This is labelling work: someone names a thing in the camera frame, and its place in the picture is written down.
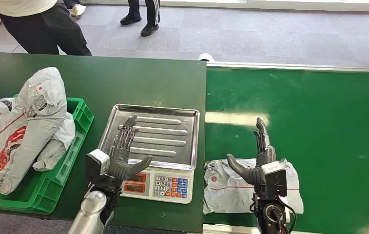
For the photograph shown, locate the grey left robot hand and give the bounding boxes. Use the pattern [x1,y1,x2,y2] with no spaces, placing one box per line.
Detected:
[108,116,154,182]

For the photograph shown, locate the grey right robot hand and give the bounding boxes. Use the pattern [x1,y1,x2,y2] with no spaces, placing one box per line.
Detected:
[226,117,277,195]

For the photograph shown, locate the grey courier bag package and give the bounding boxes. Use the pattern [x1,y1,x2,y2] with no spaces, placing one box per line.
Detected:
[203,157,304,216]

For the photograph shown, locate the small plain pale package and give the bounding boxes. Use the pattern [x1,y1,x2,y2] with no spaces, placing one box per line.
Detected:
[32,112,77,172]

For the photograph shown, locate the green conveyor belt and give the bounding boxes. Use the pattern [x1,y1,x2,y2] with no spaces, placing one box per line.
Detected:
[203,67,369,234]

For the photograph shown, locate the large grey red-printed package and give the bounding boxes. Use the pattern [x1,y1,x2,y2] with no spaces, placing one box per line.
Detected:
[0,67,69,195]

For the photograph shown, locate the electronic scale with steel tray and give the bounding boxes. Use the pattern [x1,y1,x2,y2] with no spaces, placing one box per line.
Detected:
[97,103,201,205]

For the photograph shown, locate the green plastic crate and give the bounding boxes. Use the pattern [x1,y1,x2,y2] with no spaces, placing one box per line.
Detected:
[0,94,95,216]

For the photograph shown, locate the dark green table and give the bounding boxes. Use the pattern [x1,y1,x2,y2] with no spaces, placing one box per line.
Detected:
[0,52,208,234]

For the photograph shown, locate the person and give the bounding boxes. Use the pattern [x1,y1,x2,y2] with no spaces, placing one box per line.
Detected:
[120,0,161,38]
[0,0,93,57]

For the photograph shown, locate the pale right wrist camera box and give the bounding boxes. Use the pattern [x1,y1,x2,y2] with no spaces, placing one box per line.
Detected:
[261,161,288,198]

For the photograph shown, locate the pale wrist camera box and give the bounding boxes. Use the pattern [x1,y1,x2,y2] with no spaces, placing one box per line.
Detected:
[85,149,111,185]
[261,161,288,198]

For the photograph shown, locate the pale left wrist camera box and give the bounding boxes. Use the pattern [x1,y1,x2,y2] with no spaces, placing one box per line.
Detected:
[85,149,111,185]

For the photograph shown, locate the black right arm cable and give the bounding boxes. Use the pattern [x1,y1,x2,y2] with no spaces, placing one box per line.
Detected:
[278,195,297,234]

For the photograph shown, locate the silver conveyor frame rail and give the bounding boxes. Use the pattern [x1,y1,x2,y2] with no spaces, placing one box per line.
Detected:
[206,61,369,74]
[202,223,369,234]

